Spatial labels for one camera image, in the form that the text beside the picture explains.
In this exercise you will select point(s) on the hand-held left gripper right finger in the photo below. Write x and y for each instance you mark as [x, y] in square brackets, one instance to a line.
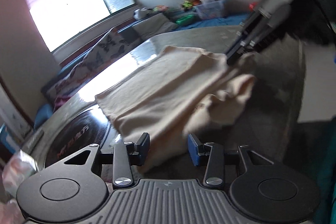
[194, 150]

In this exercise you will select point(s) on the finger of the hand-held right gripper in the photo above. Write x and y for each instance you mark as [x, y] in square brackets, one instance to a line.
[241, 40]

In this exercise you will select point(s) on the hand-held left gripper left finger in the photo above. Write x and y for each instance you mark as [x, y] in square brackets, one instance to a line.
[143, 150]

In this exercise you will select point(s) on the cream fleece garment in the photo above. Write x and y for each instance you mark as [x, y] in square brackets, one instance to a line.
[170, 82]

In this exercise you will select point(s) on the blue sofa blanket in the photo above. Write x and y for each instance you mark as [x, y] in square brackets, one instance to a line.
[223, 21]

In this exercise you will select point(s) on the red plastic stool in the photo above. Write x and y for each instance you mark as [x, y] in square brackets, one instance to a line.
[252, 5]

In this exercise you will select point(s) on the clear plastic storage box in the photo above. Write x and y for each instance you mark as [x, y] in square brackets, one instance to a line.
[210, 8]

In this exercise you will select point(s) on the green plastic bowl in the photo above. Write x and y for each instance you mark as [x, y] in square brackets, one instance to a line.
[185, 19]

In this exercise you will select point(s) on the brown and green plush toys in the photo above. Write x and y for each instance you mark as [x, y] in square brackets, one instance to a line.
[191, 1]

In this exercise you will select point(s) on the black induction cooker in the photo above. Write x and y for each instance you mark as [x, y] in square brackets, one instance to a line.
[78, 129]

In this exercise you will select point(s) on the pink plastic toy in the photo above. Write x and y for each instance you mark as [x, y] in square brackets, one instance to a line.
[160, 8]

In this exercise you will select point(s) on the grey pillow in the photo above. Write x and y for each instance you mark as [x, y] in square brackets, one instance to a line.
[155, 26]

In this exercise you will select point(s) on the pink cloth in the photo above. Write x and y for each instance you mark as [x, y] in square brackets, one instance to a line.
[59, 103]

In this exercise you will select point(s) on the flat butterfly print pillow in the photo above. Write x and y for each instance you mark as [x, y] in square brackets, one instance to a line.
[71, 77]

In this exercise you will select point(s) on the panda plush toy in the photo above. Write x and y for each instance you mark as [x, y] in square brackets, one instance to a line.
[141, 13]

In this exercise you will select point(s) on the large butterfly print pillow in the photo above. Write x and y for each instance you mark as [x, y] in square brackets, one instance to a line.
[105, 48]

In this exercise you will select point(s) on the blue corner sofa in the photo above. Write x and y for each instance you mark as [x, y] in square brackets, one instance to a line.
[128, 33]

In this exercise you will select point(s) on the clear plastic bag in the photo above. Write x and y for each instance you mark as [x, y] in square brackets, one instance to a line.
[18, 171]

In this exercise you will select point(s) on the blue cabinet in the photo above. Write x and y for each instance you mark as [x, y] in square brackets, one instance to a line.
[6, 138]

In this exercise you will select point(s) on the person's teal clothing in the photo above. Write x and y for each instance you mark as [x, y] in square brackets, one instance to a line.
[328, 187]

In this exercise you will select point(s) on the window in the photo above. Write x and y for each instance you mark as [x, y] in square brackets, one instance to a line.
[71, 8]

